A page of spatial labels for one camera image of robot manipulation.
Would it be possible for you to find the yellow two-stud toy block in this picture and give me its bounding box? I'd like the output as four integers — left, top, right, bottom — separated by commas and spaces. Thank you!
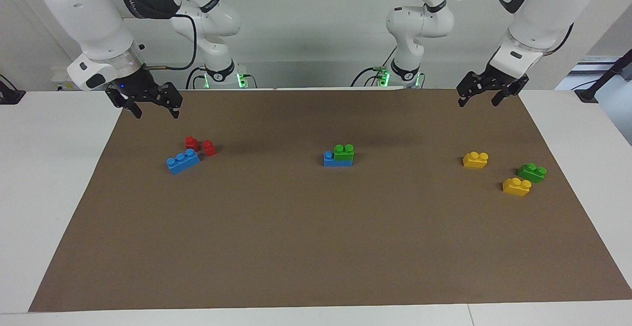
463, 152, 489, 169
502, 177, 532, 197

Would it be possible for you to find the brown table mat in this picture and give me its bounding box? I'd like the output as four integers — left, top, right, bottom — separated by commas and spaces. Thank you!
28, 88, 632, 313

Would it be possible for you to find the white power strip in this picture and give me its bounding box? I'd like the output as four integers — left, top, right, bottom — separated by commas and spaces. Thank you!
51, 67, 80, 92

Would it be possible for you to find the black clamp mount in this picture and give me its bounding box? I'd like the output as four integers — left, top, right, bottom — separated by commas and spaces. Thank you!
0, 75, 26, 105

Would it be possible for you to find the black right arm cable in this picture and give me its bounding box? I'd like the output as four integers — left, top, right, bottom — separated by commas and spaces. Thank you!
143, 14, 198, 72

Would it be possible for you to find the black camera stand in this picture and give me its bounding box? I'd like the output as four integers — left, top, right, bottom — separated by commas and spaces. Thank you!
574, 49, 632, 103

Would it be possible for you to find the blue three-stud toy block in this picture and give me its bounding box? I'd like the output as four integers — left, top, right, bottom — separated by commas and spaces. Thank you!
166, 149, 201, 175
323, 151, 354, 167

